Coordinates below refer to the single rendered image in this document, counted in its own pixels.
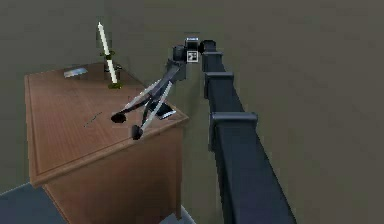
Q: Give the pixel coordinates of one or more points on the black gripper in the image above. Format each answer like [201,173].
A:
[177,65]

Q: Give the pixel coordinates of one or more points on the silver flat card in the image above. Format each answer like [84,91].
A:
[75,72]

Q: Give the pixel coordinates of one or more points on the thin dark pencil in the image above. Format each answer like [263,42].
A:
[92,119]

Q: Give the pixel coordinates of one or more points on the brown wooden desk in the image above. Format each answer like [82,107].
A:
[100,140]

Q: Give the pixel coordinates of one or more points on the white candle in green holder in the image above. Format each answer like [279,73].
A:
[108,56]

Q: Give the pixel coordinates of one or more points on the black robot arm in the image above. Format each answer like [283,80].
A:
[240,156]

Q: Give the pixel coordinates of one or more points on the black cellphone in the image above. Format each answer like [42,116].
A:
[162,111]

